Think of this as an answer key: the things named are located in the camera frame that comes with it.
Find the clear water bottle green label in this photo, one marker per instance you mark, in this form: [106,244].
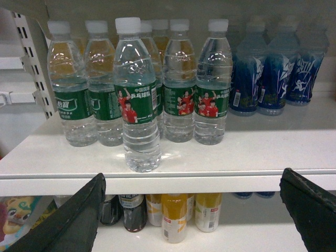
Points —
[135,84]

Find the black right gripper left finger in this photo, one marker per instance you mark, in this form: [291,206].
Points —
[73,226]

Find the water bottle shelf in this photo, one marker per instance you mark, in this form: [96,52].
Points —
[67,74]
[99,57]
[179,72]

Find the blue sports drink bottle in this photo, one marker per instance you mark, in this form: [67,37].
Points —
[248,67]

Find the teal noodle packet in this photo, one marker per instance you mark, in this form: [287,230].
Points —
[20,214]

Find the white slotted shelf upright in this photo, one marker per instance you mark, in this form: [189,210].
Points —
[35,61]

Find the dark tea bottle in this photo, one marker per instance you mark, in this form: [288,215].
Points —
[134,210]

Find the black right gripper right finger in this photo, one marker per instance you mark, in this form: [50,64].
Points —
[312,209]

